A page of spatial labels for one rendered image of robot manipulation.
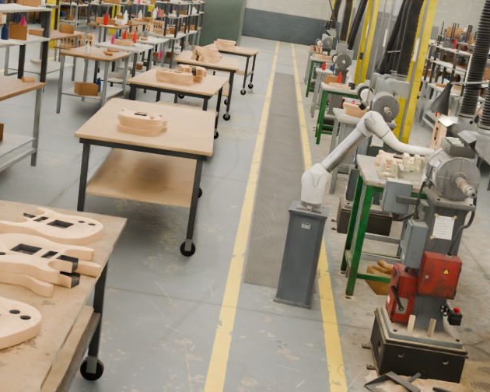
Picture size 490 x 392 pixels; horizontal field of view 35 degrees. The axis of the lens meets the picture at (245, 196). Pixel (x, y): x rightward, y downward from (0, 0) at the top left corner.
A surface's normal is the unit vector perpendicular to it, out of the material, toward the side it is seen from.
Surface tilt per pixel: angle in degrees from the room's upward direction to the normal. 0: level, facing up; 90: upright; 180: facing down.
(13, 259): 0
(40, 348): 0
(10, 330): 0
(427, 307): 90
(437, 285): 90
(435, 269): 90
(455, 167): 83
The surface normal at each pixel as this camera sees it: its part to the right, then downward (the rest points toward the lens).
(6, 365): 0.15, -0.96
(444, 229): -0.04, 0.24
